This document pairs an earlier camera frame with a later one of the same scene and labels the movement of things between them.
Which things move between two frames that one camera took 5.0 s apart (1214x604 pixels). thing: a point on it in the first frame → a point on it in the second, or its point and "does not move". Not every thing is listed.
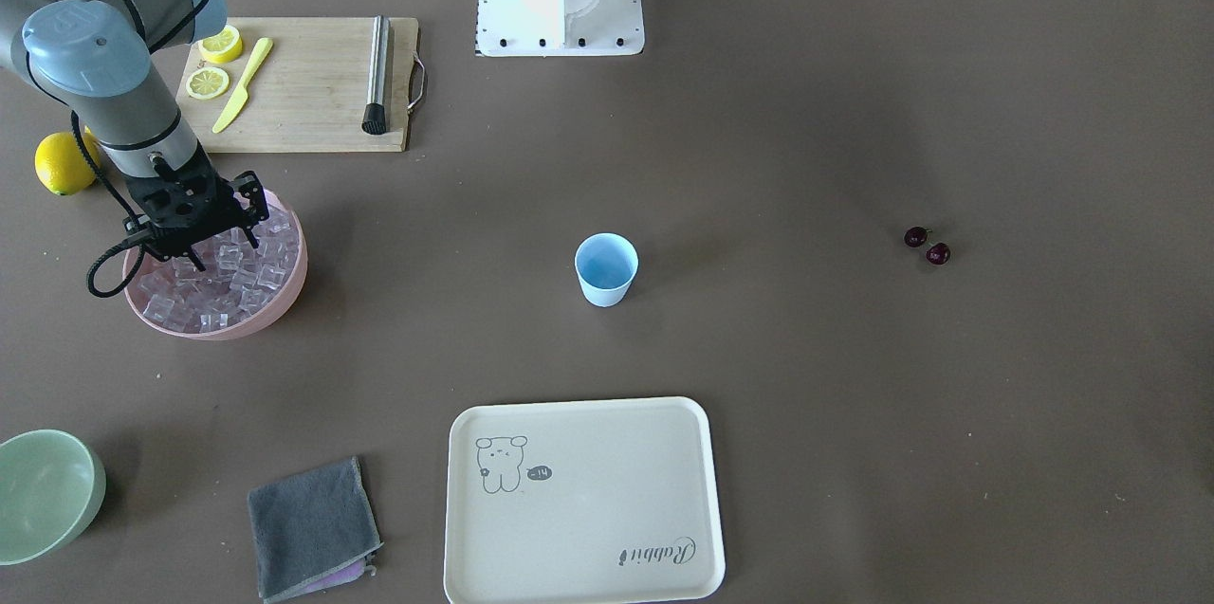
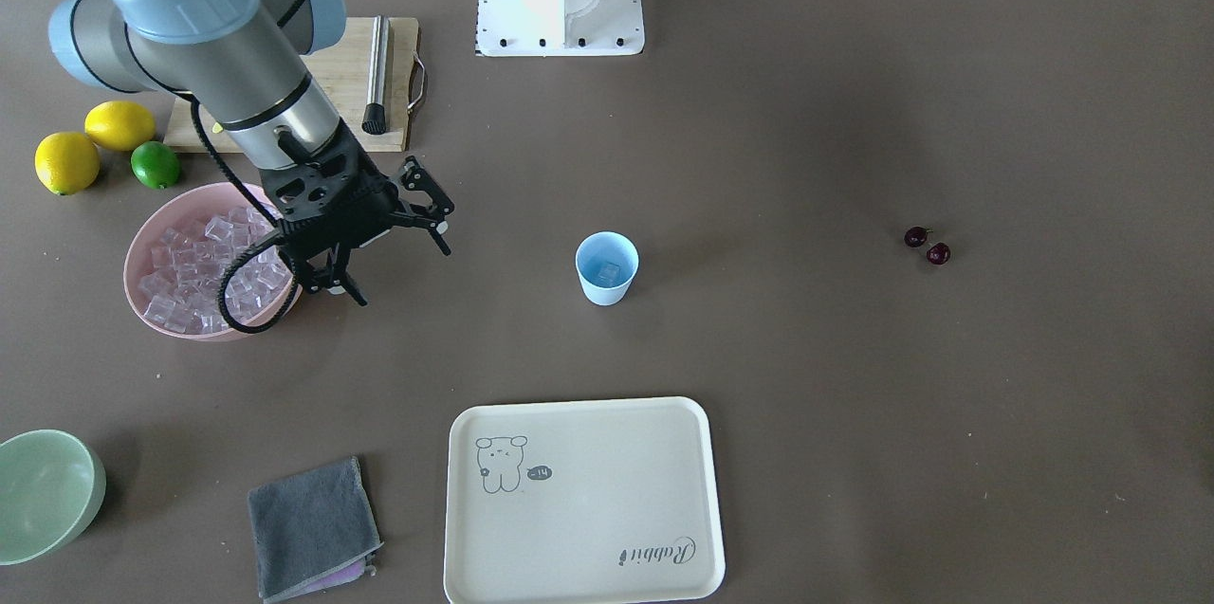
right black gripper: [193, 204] → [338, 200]
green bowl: [52, 485] does not move
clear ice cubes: [238, 281] does not move
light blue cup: [606, 265] does not move
